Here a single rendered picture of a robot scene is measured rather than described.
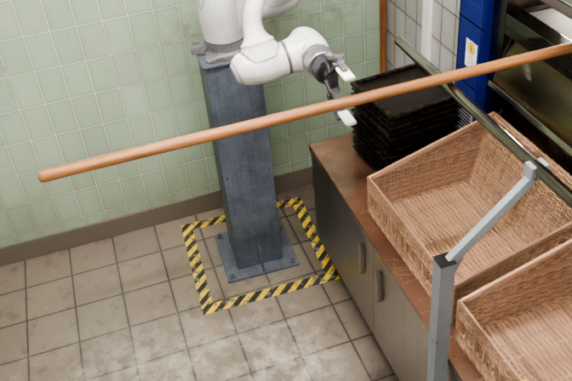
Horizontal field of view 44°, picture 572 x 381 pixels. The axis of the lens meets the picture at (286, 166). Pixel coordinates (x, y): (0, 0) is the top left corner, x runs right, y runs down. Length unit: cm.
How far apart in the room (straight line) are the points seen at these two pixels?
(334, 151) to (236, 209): 48
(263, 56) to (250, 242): 116
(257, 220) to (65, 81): 96
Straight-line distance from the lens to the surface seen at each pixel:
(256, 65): 205
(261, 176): 281
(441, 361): 199
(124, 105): 306
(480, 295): 198
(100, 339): 299
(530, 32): 228
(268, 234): 301
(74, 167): 177
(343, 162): 267
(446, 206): 246
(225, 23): 249
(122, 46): 295
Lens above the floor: 215
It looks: 36 degrees down
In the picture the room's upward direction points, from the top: 6 degrees counter-clockwise
